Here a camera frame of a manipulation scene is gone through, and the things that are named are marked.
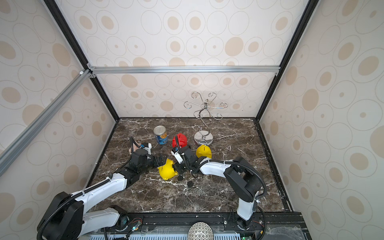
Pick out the yellow piggy bank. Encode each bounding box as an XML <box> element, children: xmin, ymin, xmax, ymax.
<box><xmin>158</xmin><ymin>159</ymin><xmax>178</xmax><ymax>181</ymax></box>
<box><xmin>196</xmin><ymin>145</ymin><xmax>212</xmax><ymax>159</ymax></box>

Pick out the red piggy bank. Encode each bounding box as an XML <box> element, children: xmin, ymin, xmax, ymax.
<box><xmin>172</xmin><ymin>133</ymin><xmax>188</xmax><ymax>148</ymax></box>

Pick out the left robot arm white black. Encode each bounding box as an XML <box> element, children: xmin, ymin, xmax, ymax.
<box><xmin>37</xmin><ymin>148</ymin><xmax>167</xmax><ymax>240</ymax></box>

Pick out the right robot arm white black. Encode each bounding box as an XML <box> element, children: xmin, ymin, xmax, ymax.
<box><xmin>171</xmin><ymin>147</ymin><xmax>268</xmax><ymax>223</ymax></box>

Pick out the pink piggy bank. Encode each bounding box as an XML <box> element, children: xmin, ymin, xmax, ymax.
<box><xmin>129</xmin><ymin>147</ymin><xmax>135</xmax><ymax>155</ymax></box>

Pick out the chrome mug tree stand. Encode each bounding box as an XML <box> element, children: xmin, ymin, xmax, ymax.
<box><xmin>184</xmin><ymin>91</ymin><xmax>229</xmax><ymax>146</ymax></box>

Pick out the soup can blue label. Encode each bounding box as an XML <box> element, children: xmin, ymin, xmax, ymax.
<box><xmin>154</xmin><ymin>126</ymin><xmax>168</xmax><ymax>145</ymax></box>

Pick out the perforated metal ball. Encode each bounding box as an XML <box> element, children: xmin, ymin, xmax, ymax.
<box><xmin>187</xmin><ymin>222</ymin><xmax>214</xmax><ymax>240</ymax></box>

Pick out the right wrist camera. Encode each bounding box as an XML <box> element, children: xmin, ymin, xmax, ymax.
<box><xmin>171</xmin><ymin>150</ymin><xmax>184</xmax><ymax>164</ymax></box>

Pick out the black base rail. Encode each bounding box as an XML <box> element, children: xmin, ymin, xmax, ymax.
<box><xmin>77</xmin><ymin>212</ymin><xmax>311</xmax><ymax>240</ymax></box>

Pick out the horizontal aluminium frame bar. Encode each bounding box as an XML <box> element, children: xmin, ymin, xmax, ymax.
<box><xmin>90</xmin><ymin>65</ymin><xmax>280</xmax><ymax>74</ymax></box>

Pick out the diagonal aluminium frame bar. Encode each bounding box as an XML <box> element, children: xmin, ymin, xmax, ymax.
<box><xmin>1</xmin><ymin>69</ymin><xmax>91</xmax><ymax>175</ymax></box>

